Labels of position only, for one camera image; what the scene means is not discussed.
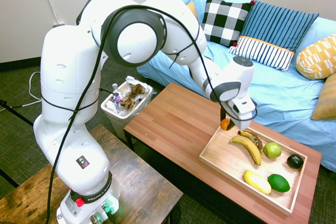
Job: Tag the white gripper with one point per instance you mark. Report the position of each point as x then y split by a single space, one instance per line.
244 113

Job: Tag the orange tangerine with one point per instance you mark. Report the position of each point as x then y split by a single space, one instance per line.
224 125

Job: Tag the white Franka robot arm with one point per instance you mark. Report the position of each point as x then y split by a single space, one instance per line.
68 77

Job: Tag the light wooden tray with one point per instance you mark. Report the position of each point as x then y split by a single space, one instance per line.
225 155

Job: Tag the brown overripe banana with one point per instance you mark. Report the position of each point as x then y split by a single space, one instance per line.
256 137

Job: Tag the yellow banana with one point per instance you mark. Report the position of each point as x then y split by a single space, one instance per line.
250 148

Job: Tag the green apple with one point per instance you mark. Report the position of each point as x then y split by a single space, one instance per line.
272 150

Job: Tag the reddish wooden coffee table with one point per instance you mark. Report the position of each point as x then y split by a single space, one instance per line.
170 129

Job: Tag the light blue covered sofa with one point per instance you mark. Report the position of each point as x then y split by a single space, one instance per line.
283 95

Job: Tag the yellow oblong squash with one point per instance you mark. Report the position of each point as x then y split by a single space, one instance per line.
257 182

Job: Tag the navy white striped pillow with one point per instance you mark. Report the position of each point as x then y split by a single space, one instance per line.
262 52

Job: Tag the dark avocado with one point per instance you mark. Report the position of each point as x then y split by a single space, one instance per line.
294 161

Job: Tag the green lime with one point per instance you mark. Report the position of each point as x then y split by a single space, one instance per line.
278 182

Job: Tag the crumpled brown paper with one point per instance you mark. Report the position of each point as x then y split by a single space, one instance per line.
134 94

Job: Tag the black white checked pillow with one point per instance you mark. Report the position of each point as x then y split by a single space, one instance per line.
223 19

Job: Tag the mustard woven pillow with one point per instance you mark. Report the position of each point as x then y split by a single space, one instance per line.
326 98

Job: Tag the crumpled white wrapper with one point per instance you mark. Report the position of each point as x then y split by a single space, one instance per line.
130 81

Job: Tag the dark rustic wooden table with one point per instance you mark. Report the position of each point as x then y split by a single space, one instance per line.
141 182

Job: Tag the white trash bin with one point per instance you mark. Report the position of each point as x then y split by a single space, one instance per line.
118 123

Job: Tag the yellow white patterned pillow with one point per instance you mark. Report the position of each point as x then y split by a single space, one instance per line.
317 58

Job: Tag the blue striped pillow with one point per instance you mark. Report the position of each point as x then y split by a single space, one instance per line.
281 24

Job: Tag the clear plastic bottle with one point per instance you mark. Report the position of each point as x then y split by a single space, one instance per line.
116 96

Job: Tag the plain yellow pillow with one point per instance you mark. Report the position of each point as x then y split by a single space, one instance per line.
193 9

